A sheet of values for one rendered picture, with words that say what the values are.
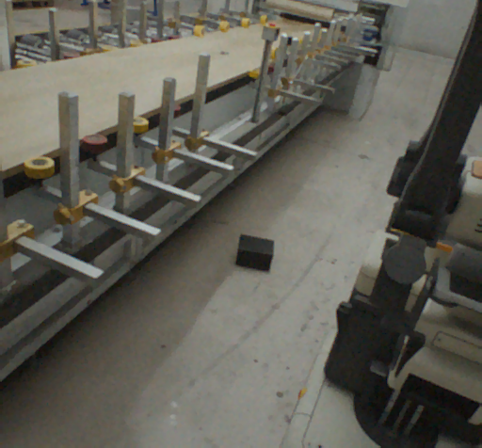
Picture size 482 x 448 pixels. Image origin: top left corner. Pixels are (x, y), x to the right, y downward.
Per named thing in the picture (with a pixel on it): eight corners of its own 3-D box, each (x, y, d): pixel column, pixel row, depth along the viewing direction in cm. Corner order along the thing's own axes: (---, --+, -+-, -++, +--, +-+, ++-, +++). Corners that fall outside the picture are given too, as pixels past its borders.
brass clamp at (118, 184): (145, 182, 160) (146, 168, 158) (122, 196, 149) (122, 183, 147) (131, 176, 162) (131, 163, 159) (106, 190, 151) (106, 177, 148)
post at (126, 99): (128, 224, 162) (135, 91, 138) (122, 229, 159) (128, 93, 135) (120, 221, 163) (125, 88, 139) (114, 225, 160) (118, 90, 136)
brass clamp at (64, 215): (99, 209, 139) (100, 195, 137) (68, 229, 128) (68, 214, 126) (83, 202, 141) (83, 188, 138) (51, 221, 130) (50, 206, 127)
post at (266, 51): (259, 121, 262) (274, 40, 239) (255, 123, 257) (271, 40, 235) (251, 119, 263) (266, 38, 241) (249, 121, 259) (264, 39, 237)
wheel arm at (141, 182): (200, 207, 151) (202, 196, 149) (196, 211, 148) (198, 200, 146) (93, 167, 163) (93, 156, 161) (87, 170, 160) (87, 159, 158)
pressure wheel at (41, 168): (24, 200, 135) (21, 165, 130) (30, 187, 142) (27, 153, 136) (52, 201, 137) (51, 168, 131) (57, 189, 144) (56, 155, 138)
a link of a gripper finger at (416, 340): (409, 388, 70) (429, 330, 70) (363, 368, 72) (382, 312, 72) (409, 376, 76) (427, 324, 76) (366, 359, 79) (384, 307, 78)
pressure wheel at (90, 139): (79, 170, 157) (79, 139, 151) (87, 161, 164) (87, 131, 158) (103, 174, 157) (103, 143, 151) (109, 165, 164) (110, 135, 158)
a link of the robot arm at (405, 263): (447, 217, 75) (394, 200, 77) (460, 215, 64) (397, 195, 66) (423, 286, 75) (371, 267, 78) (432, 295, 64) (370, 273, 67)
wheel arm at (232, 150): (255, 161, 193) (257, 152, 191) (252, 163, 190) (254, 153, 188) (167, 132, 204) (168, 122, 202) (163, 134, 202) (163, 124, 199)
